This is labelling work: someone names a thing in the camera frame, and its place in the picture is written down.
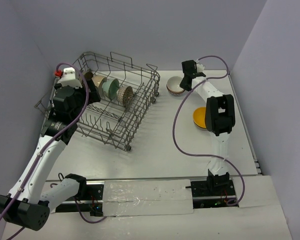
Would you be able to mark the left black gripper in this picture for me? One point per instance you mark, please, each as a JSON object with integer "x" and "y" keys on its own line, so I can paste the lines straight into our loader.
{"x": 93, "y": 91}

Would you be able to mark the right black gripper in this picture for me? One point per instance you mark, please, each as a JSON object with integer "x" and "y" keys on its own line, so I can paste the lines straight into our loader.
{"x": 185, "y": 87}

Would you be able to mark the plain white bowl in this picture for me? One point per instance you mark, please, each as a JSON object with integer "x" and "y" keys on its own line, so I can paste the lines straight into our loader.
{"x": 98, "y": 81}

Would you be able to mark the white bowl top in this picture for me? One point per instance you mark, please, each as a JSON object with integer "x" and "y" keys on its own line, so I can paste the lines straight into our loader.
{"x": 173, "y": 85}

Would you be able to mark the teal glazed bowl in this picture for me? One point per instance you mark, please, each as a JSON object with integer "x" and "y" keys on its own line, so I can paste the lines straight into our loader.
{"x": 110, "y": 88}

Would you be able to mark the brown ribbed bowl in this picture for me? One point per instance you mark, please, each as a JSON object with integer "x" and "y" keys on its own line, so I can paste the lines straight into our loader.
{"x": 88, "y": 75}

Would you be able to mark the patterned mosaic bowl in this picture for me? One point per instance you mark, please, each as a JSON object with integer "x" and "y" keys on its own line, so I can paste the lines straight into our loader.
{"x": 124, "y": 95}

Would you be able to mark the yellow bowl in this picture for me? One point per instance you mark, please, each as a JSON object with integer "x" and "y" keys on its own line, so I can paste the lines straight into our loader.
{"x": 199, "y": 117}

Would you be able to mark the red blue patterned bowl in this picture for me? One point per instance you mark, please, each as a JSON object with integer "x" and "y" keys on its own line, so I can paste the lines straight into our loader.
{"x": 176, "y": 94}

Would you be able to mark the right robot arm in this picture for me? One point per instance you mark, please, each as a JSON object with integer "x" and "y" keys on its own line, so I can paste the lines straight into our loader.
{"x": 219, "y": 120}

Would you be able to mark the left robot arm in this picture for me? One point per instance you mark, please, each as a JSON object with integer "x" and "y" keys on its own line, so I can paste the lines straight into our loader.
{"x": 26, "y": 204}

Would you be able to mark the white taped cover sheet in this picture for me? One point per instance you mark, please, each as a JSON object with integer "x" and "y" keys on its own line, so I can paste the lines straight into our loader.
{"x": 147, "y": 198}

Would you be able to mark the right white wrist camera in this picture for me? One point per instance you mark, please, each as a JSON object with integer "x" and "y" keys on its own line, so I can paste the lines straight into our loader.
{"x": 199, "y": 66}

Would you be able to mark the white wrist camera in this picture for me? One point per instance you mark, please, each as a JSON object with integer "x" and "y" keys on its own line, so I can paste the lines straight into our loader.
{"x": 199, "y": 66}
{"x": 68, "y": 77}

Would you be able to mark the grey wire dish rack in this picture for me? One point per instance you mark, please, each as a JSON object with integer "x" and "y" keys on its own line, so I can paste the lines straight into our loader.
{"x": 108, "y": 121}

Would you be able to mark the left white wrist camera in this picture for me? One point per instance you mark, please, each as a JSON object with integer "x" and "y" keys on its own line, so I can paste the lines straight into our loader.
{"x": 68, "y": 77}

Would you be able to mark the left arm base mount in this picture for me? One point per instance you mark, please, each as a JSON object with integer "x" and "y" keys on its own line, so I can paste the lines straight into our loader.
{"x": 91, "y": 202}

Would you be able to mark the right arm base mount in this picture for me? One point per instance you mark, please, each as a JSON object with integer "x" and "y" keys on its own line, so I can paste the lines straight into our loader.
{"x": 205, "y": 195}

